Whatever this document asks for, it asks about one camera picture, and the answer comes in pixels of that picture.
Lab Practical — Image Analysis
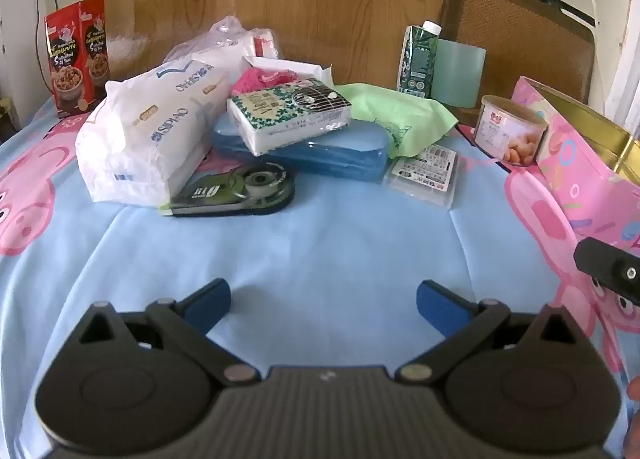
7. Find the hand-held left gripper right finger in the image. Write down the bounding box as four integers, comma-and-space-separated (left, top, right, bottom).
397, 280, 576, 384

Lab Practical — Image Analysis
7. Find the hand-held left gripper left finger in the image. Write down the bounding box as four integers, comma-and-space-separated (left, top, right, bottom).
77, 278, 262, 386

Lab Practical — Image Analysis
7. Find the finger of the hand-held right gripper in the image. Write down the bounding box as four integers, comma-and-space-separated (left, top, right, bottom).
573, 237, 640, 307

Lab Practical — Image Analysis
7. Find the pink box with gold inside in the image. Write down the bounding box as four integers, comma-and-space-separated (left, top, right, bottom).
505, 76, 640, 375

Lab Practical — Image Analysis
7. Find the light green cloth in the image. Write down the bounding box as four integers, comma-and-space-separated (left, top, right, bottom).
337, 83, 458, 160

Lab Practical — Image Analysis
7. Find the person's right hand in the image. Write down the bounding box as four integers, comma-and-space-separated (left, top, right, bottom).
622, 376, 640, 459

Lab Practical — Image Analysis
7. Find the green correction tape dispenser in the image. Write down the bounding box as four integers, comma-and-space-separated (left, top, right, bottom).
160, 160, 297, 217

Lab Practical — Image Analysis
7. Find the blue printed blanket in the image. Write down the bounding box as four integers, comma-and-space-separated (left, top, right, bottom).
0, 89, 640, 459

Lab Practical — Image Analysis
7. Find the small clear labelled box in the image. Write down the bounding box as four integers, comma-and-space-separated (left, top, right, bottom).
384, 143, 460, 210

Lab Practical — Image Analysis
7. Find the round snack can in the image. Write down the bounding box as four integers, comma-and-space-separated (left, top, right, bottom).
472, 95, 549, 168

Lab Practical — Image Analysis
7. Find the large white tissue pack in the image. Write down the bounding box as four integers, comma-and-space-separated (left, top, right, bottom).
75, 59, 232, 207

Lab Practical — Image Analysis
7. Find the blue plastic case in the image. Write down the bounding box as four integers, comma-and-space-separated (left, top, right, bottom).
210, 114, 392, 184

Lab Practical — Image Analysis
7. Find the clover print tissue pack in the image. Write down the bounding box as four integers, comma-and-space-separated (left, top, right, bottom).
226, 78, 353, 157

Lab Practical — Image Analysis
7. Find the white frosted glass window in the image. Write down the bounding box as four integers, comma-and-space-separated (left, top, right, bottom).
587, 0, 640, 137

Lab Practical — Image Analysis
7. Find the pink crochet cloth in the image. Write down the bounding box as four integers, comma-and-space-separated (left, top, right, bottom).
231, 66, 301, 94

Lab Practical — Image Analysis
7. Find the teal cup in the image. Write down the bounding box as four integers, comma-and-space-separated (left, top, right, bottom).
431, 38, 487, 110

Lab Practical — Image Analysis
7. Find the brown wooden chair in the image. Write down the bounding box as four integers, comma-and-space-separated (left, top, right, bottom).
440, 0, 597, 127

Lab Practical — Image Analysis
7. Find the dark green drink carton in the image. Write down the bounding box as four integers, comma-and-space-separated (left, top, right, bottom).
396, 20, 443, 98

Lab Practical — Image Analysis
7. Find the clear plastic bag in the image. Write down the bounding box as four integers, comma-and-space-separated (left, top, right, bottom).
162, 15, 278, 70

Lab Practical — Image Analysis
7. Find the red snack box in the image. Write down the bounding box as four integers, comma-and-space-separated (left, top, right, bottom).
45, 0, 110, 118

